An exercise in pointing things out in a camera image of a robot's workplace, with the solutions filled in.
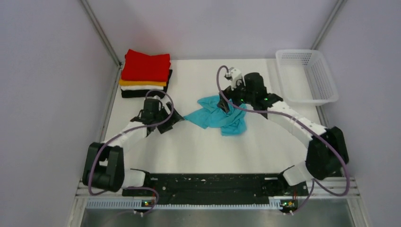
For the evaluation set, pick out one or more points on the white folded t shirt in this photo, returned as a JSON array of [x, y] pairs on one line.
[[141, 87]]

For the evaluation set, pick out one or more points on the white plastic basket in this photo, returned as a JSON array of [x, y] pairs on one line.
[[305, 77]]

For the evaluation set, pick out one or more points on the turquoise t shirt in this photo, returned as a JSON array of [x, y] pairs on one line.
[[210, 115]]

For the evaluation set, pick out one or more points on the red folded t shirt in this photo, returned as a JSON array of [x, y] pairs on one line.
[[142, 67]]

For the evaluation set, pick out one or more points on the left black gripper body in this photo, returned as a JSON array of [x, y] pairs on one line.
[[162, 128]]

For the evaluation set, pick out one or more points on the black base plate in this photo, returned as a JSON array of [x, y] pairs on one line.
[[211, 198]]

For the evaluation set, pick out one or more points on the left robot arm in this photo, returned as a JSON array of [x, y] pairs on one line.
[[106, 165]]

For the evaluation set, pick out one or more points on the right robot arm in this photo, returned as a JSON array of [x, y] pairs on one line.
[[326, 148]]

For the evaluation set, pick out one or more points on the white cable duct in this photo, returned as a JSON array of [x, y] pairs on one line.
[[138, 204]]

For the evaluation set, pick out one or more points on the aluminium frame rail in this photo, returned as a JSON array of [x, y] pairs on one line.
[[334, 187]]

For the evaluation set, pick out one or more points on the orange folded t shirt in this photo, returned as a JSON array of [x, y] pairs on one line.
[[141, 83]]

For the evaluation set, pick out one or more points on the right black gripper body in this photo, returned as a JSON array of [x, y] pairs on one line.
[[238, 95]]

